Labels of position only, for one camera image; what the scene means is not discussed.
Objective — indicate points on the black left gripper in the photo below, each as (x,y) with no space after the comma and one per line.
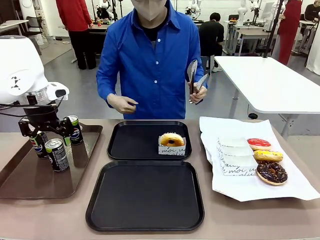
(41,120)

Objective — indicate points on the black Pepsi zero can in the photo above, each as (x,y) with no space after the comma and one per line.
(60,157)
(41,150)
(77,132)

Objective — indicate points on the metal serving tongs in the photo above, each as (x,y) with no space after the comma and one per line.
(193,66)

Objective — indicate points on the red frosted donut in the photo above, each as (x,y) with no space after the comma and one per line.
(258,143)

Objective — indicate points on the chocolate sprinkled donut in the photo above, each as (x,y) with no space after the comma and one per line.
(266,171)

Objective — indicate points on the person right forearm blue sleeve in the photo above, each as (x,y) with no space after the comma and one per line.
(105,82)

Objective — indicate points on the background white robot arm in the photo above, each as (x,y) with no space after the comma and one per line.
(242,12)

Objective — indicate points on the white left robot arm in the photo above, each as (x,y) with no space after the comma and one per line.
(22,65)

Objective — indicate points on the person right hand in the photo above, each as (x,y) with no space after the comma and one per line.
(121,103)

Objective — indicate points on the person left hand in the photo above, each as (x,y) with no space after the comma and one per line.
(201,93)

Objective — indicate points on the brown plastic tray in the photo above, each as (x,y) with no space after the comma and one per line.
(25,180)

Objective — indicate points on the small black serving tray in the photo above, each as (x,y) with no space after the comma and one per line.
(135,140)

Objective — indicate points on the black office chair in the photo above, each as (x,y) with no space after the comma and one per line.
(33,25)

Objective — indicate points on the background black desk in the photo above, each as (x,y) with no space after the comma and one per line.
(97,35)

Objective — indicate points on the small white side table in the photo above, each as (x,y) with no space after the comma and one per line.
(12,25)

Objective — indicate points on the standing person red shirt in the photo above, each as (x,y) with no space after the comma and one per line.
(75,22)

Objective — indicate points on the glazed plain donut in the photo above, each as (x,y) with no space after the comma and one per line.
(165,140)

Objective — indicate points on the large black serving tray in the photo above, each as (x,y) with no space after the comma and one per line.
(145,195)

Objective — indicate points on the person torso blue shirt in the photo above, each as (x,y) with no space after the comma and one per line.
(150,62)

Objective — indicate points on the glazed donut in paper holder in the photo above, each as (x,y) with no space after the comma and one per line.
(171,150)

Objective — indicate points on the beige face mask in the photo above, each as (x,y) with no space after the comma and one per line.
(151,10)

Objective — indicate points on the white paper sheet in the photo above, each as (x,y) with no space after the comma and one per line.
(250,192)

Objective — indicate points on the yellow frosted donut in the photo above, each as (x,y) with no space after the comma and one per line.
(268,155)

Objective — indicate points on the background grey work table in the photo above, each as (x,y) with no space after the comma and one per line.
(250,31)

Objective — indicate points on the large white table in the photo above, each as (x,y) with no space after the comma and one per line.
(270,82)

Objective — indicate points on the black stand pole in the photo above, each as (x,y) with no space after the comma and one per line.
(273,27)

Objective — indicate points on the standing person red apron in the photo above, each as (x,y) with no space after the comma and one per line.
(290,27)

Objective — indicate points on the distant person black top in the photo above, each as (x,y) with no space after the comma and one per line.
(312,12)

